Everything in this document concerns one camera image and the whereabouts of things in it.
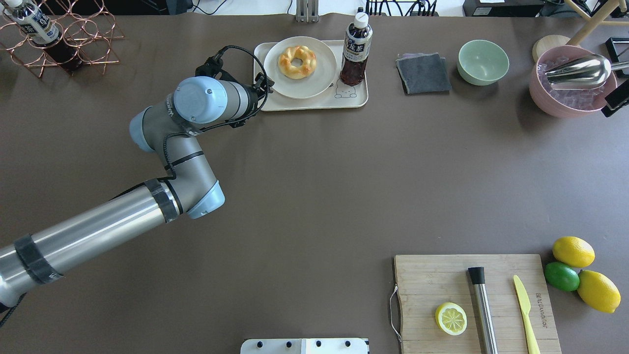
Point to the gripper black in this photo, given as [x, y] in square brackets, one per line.
[254, 102]
[620, 100]

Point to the white plate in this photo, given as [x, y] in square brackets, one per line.
[306, 87]

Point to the braided donut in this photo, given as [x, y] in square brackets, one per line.
[297, 62]

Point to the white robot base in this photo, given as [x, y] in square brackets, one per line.
[337, 345]

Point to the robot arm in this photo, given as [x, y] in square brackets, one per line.
[76, 184]

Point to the cream rabbit tray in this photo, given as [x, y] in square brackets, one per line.
[337, 95]

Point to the dark tea bottle on tray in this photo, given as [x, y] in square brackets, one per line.
[357, 44]

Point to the clear ice cubes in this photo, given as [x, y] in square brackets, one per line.
[582, 99]

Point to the metal scoop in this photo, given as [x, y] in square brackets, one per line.
[589, 72]

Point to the pink bowl with ice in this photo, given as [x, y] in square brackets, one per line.
[551, 106]

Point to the wooden stand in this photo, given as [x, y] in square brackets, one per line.
[597, 19]

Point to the round wooden lid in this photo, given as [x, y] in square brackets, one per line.
[548, 42]

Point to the green bowl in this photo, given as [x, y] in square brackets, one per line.
[482, 63]

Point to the yellow lemon upper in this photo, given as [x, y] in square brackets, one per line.
[573, 251]

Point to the yellow lemon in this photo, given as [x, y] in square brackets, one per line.
[598, 291]
[573, 251]

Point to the grey folded cloth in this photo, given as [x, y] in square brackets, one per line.
[423, 73]

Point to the green lime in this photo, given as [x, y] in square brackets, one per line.
[561, 276]

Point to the yellow lemon lower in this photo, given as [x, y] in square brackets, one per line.
[598, 291]

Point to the yellow plastic knife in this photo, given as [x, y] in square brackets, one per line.
[525, 308]

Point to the bottle in rack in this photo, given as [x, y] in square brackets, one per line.
[44, 33]

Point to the wooden cutting board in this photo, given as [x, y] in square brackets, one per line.
[427, 281]

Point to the steel muddler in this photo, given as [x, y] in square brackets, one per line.
[486, 327]

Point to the lemon half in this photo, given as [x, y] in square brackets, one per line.
[451, 318]

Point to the metal bracket at table edge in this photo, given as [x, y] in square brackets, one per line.
[307, 11]

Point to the copper wire bottle rack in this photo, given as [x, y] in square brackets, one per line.
[85, 25]

